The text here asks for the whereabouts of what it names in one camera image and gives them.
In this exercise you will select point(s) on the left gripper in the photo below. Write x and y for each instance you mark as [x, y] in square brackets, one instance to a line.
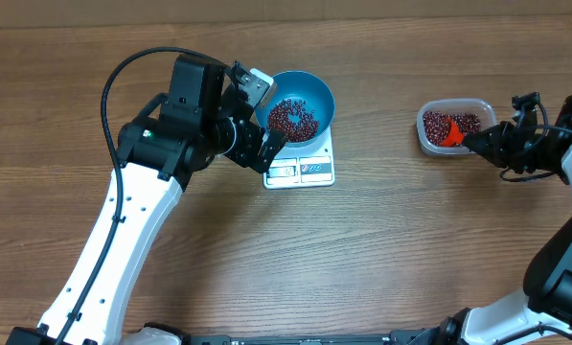
[247, 139]

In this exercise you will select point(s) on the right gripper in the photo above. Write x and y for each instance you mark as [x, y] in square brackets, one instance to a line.
[501, 142]

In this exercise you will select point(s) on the red beans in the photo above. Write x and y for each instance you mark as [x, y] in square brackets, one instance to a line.
[298, 125]

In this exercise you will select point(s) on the red scoop blue handle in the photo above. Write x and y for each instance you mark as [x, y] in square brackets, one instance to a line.
[455, 136]

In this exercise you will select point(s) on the blue metal bowl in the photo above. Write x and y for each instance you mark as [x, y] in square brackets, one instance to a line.
[301, 85]

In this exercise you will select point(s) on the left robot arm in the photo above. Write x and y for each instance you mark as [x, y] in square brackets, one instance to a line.
[205, 113]

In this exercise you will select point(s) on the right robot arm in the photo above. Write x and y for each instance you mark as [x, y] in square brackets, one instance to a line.
[543, 306]

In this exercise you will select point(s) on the white kitchen scale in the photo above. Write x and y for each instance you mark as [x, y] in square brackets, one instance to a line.
[303, 167]

